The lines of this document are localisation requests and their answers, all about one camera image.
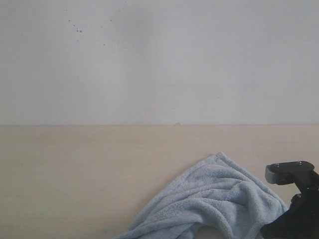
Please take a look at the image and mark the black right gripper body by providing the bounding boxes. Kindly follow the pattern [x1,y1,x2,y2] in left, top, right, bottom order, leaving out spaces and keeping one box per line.
[260,170,319,239]

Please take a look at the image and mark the light blue fluffy towel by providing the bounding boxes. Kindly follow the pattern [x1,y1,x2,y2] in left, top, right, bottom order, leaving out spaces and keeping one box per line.
[120,152,288,239]

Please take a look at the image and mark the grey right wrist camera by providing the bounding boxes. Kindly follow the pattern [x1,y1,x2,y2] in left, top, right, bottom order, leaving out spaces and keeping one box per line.
[265,161,315,185]

